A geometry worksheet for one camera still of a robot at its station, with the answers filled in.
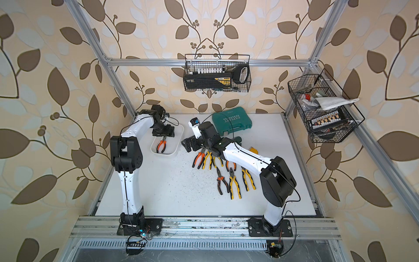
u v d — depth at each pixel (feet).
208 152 1.87
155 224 2.49
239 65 2.73
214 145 1.88
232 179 2.91
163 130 3.34
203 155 3.24
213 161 3.14
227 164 3.10
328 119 2.19
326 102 2.10
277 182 1.32
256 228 2.42
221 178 2.92
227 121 3.65
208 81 2.71
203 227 2.47
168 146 3.45
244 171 2.99
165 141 3.45
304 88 2.51
